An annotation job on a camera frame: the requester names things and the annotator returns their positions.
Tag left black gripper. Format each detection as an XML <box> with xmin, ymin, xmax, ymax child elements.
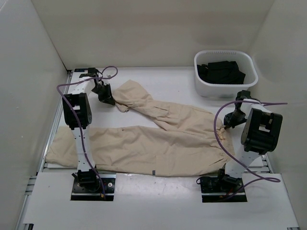
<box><xmin>92</xmin><ymin>83</ymin><xmax>115</xmax><ymax>105</ymax></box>

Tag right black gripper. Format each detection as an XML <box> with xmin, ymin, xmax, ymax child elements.
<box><xmin>223</xmin><ymin>109</ymin><xmax>247</xmax><ymax>129</ymax></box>

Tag beige trousers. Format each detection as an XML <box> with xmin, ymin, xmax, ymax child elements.
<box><xmin>45</xmin><ymin>80</ymin><xmax>235</xmax><ymax>177</ymax></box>

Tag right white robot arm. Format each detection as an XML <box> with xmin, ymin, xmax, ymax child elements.
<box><xmin>215</xmin><ymin>90</ymin><xmax>283</xmax><ymax>192</ymax></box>

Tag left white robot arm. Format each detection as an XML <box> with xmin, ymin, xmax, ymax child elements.
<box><xmin>57</xmin><ymin>77</ymin><xmax>115</xmax><ymax>193</ymax></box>

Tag white plastic basket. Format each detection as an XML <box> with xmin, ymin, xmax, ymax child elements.
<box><xmin>194</xmin><ymin>50</ymin><xmax>258</xmax><ymax>98</ymax></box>

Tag black folded garment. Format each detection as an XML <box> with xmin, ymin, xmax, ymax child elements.
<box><xmin>197</xmin><ymin>61</ymin><xmax>246</xmax><ymax>84</ymax></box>

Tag right aluminium frame rail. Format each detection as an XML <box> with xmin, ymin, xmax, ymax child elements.
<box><xmin>260</xmin><ymin>155</ymin><xmax>272</xmax><ymax>173</ymax></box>

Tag aluminium frame rail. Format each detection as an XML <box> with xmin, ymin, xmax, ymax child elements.
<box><xmin>260</xmin><ymin>155</ymin><xmax>272</xmax><ymax>173</ymax></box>
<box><xmin>14</xmin><ymin>71</ymin><xmax>71</xmax><ymax>230</ymax></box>

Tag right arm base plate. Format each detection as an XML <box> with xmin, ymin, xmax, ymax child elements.
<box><xmin>196</xmin><ymin>176</ymin><xmax>248</xmax><ymax>203</ymax></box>

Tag front aluminium rail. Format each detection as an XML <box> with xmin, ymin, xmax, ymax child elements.
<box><xmin>95</xmin><ymin>171</ymin><xmax>226</xmax><ymax>178</ymax></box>

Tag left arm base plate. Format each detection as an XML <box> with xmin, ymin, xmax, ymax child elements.
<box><xmin>71</xmin><ymin>173</ymin><xmax>116</xmax><ymax>201</ymax></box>

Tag left aluminium frame rail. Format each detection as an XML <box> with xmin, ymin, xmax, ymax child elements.
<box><xmin>14</xmin><ymin>71</ymin><xmax>71</xmax><ymax>230</ymax></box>

